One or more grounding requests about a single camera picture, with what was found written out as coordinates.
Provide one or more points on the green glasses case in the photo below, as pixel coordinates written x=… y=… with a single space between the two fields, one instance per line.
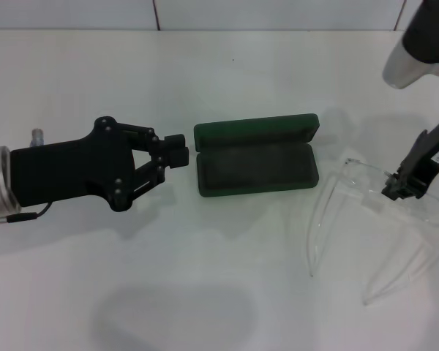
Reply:
x=256 y=172

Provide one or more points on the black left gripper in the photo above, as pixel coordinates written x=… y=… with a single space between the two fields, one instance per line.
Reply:
x=69 y=172

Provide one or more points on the left gripper silver plug post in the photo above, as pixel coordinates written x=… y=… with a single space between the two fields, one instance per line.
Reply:
x=37 y=137

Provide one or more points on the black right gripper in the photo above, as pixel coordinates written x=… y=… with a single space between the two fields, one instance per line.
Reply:
x=433 y=153

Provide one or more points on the clear white glasses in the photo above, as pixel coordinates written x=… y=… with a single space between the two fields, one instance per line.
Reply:
x=373 y=199

